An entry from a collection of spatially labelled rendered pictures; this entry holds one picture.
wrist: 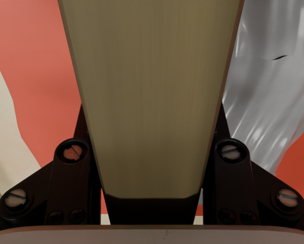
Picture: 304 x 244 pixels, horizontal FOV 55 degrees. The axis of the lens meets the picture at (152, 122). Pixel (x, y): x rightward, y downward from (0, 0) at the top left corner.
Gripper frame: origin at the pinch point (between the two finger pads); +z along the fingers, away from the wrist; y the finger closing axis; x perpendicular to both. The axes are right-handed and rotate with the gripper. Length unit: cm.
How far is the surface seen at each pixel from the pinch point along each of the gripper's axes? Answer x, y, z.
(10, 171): -12.7, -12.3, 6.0
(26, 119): -6.2, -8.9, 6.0
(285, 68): -1.4, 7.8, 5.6
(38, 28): 0.9, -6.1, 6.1
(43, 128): -7.1, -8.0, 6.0
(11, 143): -8.9, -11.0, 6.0
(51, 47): -0.3, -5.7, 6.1
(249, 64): -1.1, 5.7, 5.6
